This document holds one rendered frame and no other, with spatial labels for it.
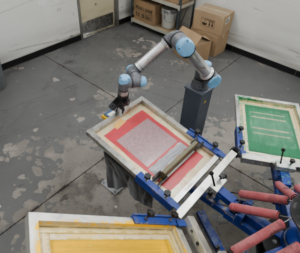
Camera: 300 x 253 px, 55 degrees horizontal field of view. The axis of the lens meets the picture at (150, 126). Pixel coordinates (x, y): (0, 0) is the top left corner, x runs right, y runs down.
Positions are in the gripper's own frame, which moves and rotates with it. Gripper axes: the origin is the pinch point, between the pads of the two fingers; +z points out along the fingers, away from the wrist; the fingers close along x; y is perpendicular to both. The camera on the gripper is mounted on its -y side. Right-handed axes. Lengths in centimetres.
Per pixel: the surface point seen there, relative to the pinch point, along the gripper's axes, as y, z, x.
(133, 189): -21, 32, -42
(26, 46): 95, 140, 291
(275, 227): -15, -29, -124
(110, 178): -21, 46, -19
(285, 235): -2, -13, -134
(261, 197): 4, -19, -112
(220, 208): -2, 8, -98
